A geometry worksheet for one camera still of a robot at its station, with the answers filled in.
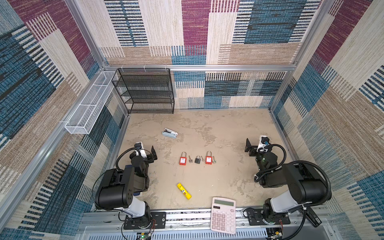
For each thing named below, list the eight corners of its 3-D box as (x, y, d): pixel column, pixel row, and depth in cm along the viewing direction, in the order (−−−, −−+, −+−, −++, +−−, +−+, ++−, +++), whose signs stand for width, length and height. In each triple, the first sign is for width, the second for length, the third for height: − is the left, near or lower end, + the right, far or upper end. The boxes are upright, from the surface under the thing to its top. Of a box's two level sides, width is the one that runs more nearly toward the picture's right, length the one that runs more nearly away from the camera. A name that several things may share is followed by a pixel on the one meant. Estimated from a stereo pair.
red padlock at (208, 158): (205, 164, 94) (205, 162, 93) (204, 152, 100) (204, 150, 98) (212, 164, 94) (212, 162, 93) (211, 152, 100) (211, 150, 98)
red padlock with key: (179, 165, 94) (179, 163, 92) (180, 153, 99) (179, 151, 97) (186, 165, 94) (186, 163, 92) (187, 153, 99) (186, 151, 97)
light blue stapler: (162, 135, 109) (161, 132, 106) (165, 130, 111) (165, 127, 109) (175, 139, 106) (174, 137, 104) (178, 134, 109) (177, 131, 107)
